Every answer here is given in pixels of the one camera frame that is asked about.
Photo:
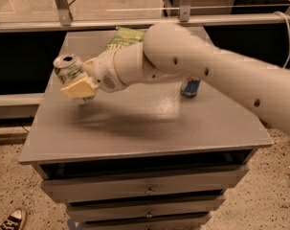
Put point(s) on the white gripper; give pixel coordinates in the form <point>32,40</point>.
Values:
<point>102,69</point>

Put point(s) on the black white sneaker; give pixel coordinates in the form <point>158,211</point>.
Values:
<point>15,220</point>

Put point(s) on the grey drawer cabinet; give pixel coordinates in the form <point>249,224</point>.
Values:
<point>144,158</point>

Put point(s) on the white green 7up can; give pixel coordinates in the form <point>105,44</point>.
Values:
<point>71,67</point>

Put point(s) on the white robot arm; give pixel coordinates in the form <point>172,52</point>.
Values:
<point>170,51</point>

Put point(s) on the blue silver Red Bull can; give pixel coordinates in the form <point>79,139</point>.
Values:
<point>189,87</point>

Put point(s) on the green chip bag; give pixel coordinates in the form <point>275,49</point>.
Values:
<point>124,37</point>

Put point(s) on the grey metal railing frame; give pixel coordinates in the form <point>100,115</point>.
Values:
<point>46,15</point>

